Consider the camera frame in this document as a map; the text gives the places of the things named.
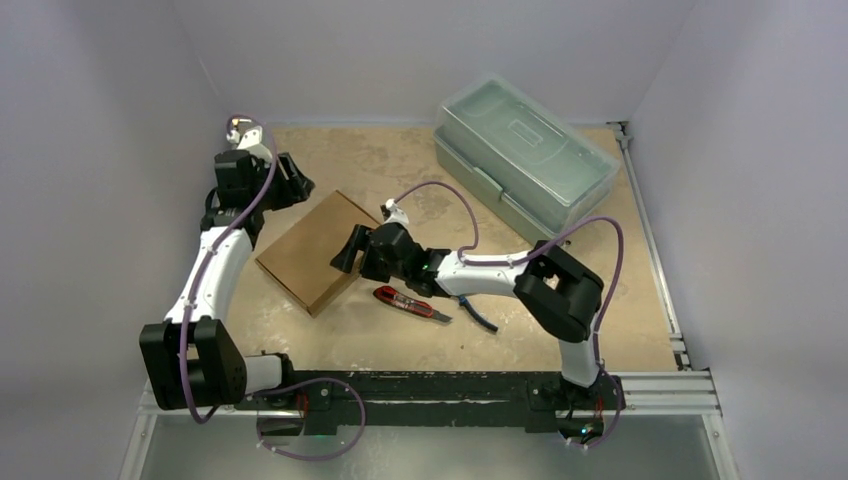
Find red utility knife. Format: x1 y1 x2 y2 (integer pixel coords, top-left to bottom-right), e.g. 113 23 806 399
372 285 452 323

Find brown cardboard express box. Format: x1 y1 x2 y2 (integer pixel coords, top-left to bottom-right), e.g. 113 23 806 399
256 190 380 318

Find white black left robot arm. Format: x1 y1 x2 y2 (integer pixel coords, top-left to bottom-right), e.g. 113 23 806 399
139 150 314 410

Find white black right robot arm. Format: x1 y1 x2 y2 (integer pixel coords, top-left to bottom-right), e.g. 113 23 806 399
330 222 615 407

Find translucent green plastic toolbox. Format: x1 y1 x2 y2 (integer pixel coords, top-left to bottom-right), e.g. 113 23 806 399
433 76 621 243

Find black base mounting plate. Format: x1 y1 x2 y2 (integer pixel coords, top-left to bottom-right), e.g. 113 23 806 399
236 370 626 436

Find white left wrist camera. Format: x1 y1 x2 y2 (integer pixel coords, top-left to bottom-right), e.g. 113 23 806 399
226 116 272 164

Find blue handled pliers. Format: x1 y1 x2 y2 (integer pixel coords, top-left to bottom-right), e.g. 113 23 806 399
457 296 499 334

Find aluminium frame rail right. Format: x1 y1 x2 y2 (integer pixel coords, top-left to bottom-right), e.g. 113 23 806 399
606 121 692 371

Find aluminium frame rail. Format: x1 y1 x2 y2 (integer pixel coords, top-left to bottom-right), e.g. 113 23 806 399
120 372 738 479
606 121 692 371

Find aluminium front frame rail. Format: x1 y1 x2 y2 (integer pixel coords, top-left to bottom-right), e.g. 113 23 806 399
120 372 738 479

